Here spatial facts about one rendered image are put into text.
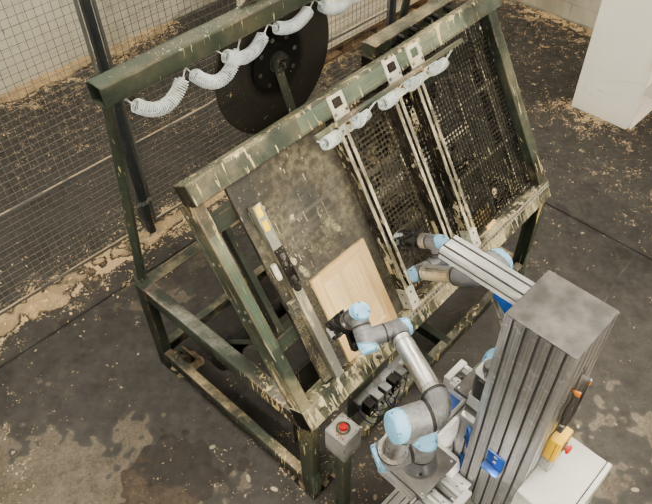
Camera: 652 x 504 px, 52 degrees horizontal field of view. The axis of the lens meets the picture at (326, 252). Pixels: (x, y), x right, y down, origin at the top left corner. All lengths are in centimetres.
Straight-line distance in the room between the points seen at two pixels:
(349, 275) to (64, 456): 209
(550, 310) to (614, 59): 447
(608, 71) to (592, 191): 118
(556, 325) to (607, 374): 255
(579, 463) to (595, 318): 81
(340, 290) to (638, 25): 387
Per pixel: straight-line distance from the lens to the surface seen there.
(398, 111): 338
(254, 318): 290
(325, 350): 318
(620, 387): 464
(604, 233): 553
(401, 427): 227
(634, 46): 632
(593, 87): 662
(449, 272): 289
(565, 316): 216
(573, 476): 280
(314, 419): 321
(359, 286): 329
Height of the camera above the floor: 364
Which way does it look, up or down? 47 degrees down
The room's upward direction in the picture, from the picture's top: 2 degrees counter-clockwise
